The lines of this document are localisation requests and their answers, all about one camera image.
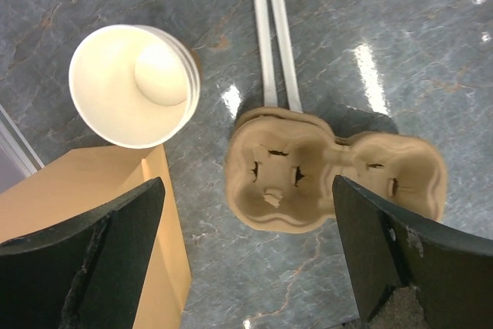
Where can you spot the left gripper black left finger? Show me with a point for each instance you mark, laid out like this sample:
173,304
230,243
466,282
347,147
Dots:
85,272

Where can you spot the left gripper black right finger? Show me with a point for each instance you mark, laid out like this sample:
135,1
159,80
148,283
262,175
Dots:
408,271

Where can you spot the pulp cardboard cup carrier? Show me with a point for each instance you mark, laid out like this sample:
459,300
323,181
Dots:
281,164

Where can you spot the brown paper coffee cup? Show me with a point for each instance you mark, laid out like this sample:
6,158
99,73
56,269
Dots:
104,91

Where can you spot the brown paper bag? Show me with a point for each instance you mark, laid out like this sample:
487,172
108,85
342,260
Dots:
84,179

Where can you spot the left white wrapped straw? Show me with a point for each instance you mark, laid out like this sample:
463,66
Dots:
265,50

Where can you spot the white wrapped straw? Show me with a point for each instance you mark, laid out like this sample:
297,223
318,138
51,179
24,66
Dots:
265,50
286,54

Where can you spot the right white wrapped straw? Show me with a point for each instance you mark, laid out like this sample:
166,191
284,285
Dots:
286,54

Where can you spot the aluminium frame post left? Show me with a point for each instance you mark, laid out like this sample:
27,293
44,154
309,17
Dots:
17,148

